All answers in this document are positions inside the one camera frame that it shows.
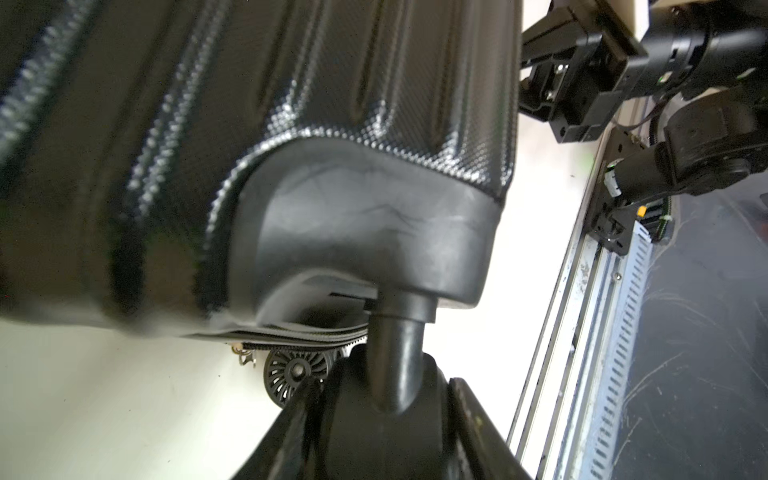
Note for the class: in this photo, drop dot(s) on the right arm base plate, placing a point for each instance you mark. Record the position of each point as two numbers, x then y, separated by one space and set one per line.
631 175

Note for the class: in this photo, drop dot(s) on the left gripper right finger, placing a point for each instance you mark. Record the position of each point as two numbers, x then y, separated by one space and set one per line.
476 448

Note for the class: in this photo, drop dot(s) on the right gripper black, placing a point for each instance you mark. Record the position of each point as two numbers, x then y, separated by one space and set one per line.
584 63

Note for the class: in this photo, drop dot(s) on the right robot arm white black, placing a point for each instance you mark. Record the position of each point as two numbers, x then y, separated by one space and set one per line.
712 55

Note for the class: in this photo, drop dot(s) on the black hard-shell suitcase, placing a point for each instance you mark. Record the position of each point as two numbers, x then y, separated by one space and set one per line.
308 174

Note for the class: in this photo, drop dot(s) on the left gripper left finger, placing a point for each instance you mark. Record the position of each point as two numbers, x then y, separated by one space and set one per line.
281 452

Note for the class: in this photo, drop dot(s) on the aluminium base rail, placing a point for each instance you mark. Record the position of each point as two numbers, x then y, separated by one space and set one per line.
568 418

